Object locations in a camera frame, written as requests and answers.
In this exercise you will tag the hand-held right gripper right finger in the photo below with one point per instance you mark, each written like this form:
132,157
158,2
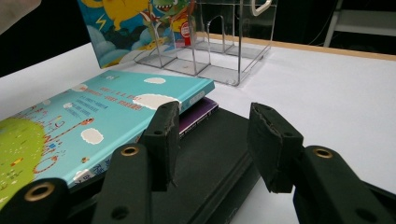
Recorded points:
274,152

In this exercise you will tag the light blue picture book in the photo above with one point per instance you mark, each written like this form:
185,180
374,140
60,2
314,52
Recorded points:
93,109

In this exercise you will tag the white metal stand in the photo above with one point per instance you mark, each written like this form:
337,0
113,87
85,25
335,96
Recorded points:
361,29

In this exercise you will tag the dark blue picture book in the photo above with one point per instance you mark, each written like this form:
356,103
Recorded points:
124,31

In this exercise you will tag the clear acrylic book rack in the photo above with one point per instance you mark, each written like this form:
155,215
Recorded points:
218,73

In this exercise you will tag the purple magazine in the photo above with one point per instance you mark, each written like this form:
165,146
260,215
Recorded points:
196,116

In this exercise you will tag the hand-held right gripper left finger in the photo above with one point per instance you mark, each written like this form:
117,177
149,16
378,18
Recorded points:
163,140

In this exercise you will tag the black notebook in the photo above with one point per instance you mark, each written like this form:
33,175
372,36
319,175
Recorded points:
211,155

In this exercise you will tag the small white object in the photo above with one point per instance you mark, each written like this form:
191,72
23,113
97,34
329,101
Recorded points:
253,11

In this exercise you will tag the white table board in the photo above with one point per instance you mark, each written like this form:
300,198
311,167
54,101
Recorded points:
327,93

